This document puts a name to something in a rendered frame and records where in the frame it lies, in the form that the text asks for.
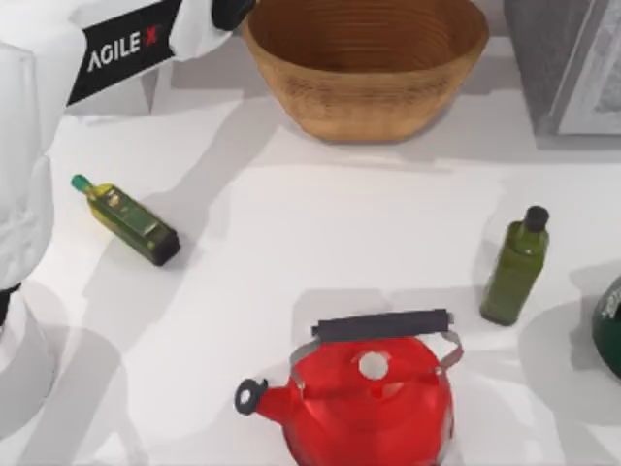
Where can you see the grey cabinet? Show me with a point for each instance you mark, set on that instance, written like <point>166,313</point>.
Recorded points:
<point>567,63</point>

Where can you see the green bottle with black cap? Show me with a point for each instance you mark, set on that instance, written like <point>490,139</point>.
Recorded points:
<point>515,272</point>

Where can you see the dark green round pot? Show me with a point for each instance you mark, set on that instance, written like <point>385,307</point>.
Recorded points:
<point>609,335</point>

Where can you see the brown woven basket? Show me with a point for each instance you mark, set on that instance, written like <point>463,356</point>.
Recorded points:
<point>364,68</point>

